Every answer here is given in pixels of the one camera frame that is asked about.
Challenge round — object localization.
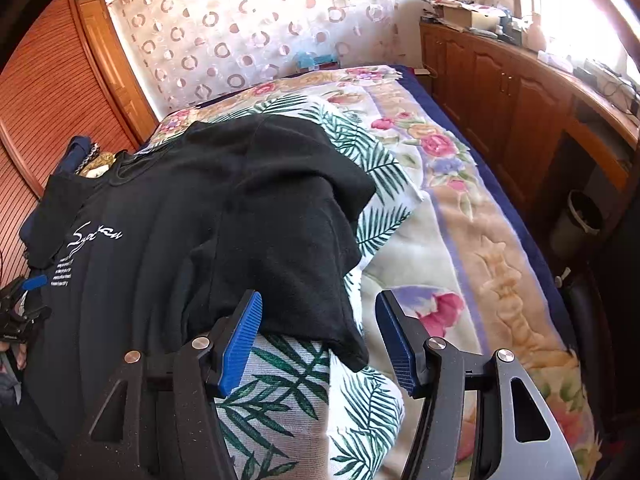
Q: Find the black t-shirt white print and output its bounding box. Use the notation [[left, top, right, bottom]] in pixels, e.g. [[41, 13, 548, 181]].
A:
[[19, 114, 378, 441]]

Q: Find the left hand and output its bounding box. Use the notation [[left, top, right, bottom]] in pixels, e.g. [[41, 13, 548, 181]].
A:
[[0, 341, 27, 370]]

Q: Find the palm leaf print sheet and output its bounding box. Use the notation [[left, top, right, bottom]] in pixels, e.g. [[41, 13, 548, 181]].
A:
[[198, 90, 420, 479]]

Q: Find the folded gold patterned garment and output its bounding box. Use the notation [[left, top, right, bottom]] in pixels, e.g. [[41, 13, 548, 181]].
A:
[[75, 143, 115, 179]]

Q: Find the folded navy garment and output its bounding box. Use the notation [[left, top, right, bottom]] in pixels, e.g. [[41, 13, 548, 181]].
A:
[[18, 136, 93, 245]]

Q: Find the floral blanket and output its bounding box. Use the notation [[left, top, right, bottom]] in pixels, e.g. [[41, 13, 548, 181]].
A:
[[150, 65, 601, 479]]

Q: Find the black waste bin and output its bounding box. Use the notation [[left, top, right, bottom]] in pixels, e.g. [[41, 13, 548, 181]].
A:
[[550, 190, 604, 258]]

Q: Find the long wooden sideboard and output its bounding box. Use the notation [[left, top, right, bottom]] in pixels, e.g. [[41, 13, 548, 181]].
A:
[[418, 20, 640, 241]]

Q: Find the blue object at bedhead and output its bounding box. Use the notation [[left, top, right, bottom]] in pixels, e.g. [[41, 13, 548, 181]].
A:
[[295, 52, 341, 73]]

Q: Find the circle pattern sheer curtain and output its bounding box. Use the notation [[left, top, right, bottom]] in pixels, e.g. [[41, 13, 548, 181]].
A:
[[110, 0, 401, 115]]

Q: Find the white electronics on sideboard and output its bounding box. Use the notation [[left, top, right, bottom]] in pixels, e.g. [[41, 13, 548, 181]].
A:
[[580, 60, 639, 117]]

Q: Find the cardboard box on sideboard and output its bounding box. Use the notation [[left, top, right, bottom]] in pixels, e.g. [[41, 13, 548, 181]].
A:
[[421, 0, 506, 32]]

